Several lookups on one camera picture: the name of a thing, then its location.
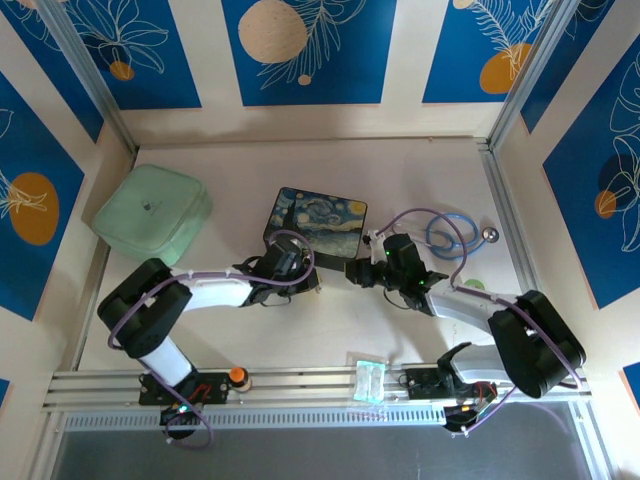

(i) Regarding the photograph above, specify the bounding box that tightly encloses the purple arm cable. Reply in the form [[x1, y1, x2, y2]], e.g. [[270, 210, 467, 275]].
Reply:
[[376, 208, 584, 437], [107, 233, 317, 449]]

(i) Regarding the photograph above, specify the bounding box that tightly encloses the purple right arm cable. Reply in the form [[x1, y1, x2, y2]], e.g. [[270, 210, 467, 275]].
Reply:
[[376, 208, 584, 437]]

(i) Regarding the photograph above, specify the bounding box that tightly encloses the black controller board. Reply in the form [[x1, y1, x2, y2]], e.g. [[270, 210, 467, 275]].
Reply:
[[159, 402, 204, 429], [443, 399, 496, 432]]

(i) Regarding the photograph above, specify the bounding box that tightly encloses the orange button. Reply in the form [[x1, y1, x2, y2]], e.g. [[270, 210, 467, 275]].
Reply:
[[228, 367, 254, 392]]

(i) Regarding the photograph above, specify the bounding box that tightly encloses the pale green plastic container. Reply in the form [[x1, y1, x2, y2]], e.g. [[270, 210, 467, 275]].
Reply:
[[94, 164, 214, 267]]

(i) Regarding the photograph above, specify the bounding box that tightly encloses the aluminium side rail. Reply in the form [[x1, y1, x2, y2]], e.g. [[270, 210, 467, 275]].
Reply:
[[479, 142, 564, 362]]

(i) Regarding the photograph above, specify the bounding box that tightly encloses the aluminium frame rail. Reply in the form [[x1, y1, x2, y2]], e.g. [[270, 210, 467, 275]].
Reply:
[[42, 359, 592, 414]]

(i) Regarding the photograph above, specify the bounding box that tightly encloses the blue stethoscope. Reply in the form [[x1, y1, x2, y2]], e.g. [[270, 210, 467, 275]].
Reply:
[[424, 213, 500, 260]]

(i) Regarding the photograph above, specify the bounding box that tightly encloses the clear plastic packet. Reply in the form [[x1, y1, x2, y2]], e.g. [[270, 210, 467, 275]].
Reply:
[[346, 351, 391, 407]]

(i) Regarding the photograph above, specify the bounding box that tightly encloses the starry night painted box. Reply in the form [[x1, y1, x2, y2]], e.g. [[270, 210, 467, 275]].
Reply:
[[260, 186, 372, 272]]

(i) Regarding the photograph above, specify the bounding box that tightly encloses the grey slotted cable duct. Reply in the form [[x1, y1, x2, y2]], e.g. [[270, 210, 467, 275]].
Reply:
[[59, 405, 451, 432]]

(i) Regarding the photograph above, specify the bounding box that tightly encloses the aluminium frame post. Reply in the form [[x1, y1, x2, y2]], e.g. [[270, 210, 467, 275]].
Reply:
[[38, 0, 140, 154], [487, 0, 587, 151]]

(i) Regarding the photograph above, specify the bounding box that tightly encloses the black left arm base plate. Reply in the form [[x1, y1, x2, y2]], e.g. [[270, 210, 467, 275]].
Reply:
[[138, 372, 232, 406]]

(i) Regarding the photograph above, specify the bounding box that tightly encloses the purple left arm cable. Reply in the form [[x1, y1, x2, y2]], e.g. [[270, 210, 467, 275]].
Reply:
[[107, 233, 317, 449]]

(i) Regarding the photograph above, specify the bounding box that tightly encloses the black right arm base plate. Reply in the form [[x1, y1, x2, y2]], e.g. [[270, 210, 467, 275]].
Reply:
[[405, 367, 499, 401]]

